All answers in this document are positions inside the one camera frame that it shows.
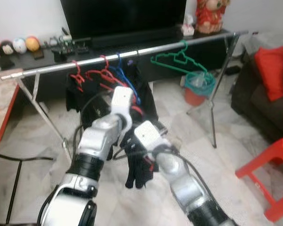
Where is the green plastic hanger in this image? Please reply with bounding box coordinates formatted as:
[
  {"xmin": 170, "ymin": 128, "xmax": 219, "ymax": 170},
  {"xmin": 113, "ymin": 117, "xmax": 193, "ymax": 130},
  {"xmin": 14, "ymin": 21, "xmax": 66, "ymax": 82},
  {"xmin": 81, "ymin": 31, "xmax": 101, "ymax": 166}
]
[{"xmin": 150, "ymin": 40, "xmax": 209, "ymax": 76}]

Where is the blue plastic hanger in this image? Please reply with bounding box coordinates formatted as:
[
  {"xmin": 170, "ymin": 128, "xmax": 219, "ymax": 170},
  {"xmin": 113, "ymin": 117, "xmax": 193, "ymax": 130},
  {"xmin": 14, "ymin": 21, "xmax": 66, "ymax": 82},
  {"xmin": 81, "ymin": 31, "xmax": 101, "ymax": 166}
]
[{"xmin": 108, "ymin": 53, "xmax": 143, "ymax": 106}]

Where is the red plastic hanger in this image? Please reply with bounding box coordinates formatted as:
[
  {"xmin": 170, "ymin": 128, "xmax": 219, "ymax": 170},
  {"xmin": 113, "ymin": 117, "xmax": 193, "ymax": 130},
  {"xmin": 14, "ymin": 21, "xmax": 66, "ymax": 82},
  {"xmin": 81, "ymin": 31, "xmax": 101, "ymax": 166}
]
[
  {"xmin": 68, "ymin": 60, "xmax": 86, "ymax": 92},
  {"xmin": 85, "ymin": 56, "xmax": 118, "ymax": 92}
]

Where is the black shorts red trim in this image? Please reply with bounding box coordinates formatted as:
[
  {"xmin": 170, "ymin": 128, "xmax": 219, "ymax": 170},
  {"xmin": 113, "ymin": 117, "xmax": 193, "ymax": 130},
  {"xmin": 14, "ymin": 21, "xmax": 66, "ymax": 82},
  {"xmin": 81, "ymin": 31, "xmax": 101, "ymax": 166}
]
[{"xmin": 127, "ymin": 61, "xmax": 158, "ymax": 123}]

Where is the dark navy printed t-shirt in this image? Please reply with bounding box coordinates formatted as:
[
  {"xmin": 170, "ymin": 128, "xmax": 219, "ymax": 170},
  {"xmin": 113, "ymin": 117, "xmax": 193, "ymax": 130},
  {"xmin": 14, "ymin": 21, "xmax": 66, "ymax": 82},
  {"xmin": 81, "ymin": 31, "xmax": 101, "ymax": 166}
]
[{"xmin": 65, "ymin": 71, "xmax": 114, "ymax": 142}]

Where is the orange bin green bag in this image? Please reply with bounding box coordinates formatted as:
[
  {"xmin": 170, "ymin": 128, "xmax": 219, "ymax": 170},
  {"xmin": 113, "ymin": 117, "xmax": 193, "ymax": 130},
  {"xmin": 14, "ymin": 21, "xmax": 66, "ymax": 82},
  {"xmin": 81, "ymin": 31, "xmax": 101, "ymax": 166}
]
[{"xmin": 184, "ymin": 71, "xmax": 216, "ymax": 107}]

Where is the black soundbar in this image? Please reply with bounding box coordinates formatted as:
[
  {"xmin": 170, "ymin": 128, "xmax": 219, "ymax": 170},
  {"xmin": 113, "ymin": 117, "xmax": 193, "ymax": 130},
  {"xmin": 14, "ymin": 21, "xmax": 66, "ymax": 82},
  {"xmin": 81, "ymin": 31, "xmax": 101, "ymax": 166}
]
[{"xmin": 92, "ymin": 26, "xmax": 184, "ymax": 49}]

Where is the black TV cabinet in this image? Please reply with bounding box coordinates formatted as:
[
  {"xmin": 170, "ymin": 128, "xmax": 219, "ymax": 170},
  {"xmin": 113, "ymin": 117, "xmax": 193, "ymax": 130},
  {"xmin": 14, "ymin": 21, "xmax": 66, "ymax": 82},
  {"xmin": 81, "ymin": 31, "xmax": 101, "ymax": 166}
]
[{"xmin": 0, "ymin": 29, "xmax": 232, "ymax": 102}]

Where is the dark grey sofa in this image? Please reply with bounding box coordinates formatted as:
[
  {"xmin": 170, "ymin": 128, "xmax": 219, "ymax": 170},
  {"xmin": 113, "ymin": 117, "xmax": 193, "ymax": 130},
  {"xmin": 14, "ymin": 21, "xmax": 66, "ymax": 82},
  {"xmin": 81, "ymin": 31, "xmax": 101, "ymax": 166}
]
[{"xmin": 230, "ymin": 45, "xmax": 283, "ymax": 144}]

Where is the green circuit board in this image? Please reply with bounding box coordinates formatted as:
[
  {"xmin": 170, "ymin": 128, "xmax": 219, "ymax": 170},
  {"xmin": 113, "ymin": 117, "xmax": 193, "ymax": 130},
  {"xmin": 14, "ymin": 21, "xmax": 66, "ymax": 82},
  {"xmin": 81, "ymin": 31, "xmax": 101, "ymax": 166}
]
[{"xmin": 61, "ymin": 38, "xmax": 78, "ymax": 51}]

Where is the white tissue box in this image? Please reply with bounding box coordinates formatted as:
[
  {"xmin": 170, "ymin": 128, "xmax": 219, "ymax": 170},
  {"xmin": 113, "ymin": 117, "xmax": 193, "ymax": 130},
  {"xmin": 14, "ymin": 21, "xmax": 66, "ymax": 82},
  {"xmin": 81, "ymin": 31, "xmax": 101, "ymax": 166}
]
[{"xmin": 182, "ymin": 14, "xmax": 196, "ymax": 37}]

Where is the black flat television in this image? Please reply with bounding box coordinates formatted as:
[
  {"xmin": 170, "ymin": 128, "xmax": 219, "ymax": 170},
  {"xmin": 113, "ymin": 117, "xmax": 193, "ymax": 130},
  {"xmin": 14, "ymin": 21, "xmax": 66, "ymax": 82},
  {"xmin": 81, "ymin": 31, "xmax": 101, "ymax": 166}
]
[{"xmin": 60, "ymin": 0, "xmax": 187, "ymax": 40}]

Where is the red plastic stool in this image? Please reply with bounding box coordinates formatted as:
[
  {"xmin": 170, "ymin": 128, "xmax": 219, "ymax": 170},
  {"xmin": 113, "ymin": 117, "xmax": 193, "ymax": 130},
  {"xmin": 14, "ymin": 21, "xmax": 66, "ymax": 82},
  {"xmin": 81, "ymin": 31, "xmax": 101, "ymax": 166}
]
[{"xmin": 235, "ymin": 136, "xmax": 283, "ymax": 223}]

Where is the orange round toy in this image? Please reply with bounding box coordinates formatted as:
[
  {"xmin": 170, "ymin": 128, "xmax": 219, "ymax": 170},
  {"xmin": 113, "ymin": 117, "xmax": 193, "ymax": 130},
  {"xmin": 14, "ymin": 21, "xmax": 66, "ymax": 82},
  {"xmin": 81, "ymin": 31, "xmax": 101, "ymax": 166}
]
[{"xmin": 25, "ymin": 36, "xmax": 41, "ymax": 52}]

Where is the red figurine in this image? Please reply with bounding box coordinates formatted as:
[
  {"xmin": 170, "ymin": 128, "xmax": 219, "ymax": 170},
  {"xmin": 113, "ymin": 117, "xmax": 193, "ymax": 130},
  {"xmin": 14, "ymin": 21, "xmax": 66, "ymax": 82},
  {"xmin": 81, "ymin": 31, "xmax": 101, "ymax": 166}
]
[{"xmin": 196, "ymin": 0, "xmax": 231, "ymax": 34}]

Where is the red cushion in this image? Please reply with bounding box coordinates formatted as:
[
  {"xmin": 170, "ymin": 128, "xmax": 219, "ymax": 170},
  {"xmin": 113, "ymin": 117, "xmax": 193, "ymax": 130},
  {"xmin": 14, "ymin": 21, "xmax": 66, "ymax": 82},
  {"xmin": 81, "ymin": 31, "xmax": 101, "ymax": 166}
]
[{"xmin": 254, "ymin": 45, "xmax": 283, "ymax": 102}]

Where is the black white round toy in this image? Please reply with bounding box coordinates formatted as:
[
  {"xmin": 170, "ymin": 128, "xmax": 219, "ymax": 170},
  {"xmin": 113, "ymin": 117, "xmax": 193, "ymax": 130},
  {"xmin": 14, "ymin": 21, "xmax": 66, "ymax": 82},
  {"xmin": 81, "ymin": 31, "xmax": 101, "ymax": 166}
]
[{"xmin": 1, "ymin": 40, "xmax": 15, "ymax": 56}]

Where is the grey marble side table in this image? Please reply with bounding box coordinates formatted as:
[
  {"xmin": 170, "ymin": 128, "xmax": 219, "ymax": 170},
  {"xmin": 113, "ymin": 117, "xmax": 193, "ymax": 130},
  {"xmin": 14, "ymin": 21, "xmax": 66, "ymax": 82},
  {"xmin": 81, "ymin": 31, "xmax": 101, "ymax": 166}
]
[{"xmin": 245, "ymin": 32, "xmax": 283, "ymax": 57}]

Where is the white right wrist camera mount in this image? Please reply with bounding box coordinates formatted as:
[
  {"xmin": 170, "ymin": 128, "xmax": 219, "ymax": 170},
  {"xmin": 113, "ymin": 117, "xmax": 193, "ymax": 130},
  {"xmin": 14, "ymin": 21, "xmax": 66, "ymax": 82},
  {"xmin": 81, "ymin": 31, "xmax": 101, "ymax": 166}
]
[{"xmin": 133, "ymin": 120, "xmax": 169, "ymax": 152}]

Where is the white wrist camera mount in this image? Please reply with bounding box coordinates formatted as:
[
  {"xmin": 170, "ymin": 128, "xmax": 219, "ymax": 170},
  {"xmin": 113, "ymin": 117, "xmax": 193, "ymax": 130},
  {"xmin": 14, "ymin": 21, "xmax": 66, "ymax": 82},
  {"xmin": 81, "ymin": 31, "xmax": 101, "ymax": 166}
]
[
  {"xmin": 133, "ymin": 120, "xmax": 169, "ymax": 152},
  {"xmin": 111, "ymin": 86, "xmax": 136, "ymax": 137}
]

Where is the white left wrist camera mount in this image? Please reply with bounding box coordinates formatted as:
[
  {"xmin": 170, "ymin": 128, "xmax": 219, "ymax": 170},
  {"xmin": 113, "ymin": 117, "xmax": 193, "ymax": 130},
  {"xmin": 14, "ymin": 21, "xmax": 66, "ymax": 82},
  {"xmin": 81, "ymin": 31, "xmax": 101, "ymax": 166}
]
[{"xmin": 111, "ymin": 86, "xmax": 136, "ymax": 137}]

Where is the silver clothes rack rail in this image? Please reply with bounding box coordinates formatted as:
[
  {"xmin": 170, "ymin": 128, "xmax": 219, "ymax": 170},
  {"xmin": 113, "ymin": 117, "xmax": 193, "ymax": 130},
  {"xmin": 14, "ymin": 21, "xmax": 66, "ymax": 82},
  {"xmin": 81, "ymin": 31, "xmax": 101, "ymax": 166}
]
[{"xmin": 0, "ymin": 31, "xmax": 249, "ymax": 81}]

